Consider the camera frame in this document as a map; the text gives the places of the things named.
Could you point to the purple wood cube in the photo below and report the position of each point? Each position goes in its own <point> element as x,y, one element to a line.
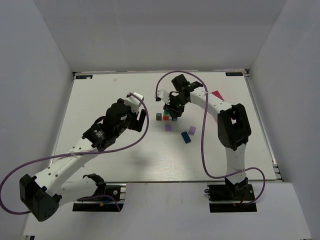
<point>192,130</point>
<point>168,128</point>

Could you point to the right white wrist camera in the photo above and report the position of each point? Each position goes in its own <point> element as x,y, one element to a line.
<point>162,95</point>

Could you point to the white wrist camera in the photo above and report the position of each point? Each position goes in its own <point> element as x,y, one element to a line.
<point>134,101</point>
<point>162,95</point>

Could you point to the right purple wood cube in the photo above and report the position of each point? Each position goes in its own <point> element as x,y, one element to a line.
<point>192,130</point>

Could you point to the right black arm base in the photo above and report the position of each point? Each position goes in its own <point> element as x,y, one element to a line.
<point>222,201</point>

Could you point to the left purple wood cube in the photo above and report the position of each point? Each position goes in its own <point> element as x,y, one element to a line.
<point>168,128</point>

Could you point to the dark blue letter cube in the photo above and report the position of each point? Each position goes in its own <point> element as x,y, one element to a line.
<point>158,116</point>

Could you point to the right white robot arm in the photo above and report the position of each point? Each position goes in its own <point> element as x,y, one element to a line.
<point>233,128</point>

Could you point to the green stepped wood block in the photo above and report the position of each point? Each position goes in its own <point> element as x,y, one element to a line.
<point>166,113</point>

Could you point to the right blue table sticker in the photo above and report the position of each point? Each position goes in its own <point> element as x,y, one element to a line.
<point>234,74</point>

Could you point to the pink plastic box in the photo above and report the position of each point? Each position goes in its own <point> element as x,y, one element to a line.
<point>217,94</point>

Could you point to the blue table sticker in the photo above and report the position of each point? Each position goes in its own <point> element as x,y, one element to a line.
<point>84,77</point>
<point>234,74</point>

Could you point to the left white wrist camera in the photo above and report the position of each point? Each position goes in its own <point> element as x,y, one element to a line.
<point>134,101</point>

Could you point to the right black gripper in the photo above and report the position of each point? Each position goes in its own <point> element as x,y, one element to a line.
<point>175,108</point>

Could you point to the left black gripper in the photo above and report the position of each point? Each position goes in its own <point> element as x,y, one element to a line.
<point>138,121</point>

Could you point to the left blue table sticker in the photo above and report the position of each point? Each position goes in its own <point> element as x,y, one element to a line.
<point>84,77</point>

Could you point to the blue rectangular wood block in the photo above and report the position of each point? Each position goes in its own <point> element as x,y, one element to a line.
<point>186,137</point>

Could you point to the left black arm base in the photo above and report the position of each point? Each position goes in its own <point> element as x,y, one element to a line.
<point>110,199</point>

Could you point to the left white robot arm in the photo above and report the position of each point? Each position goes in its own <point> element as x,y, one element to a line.
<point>49,189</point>

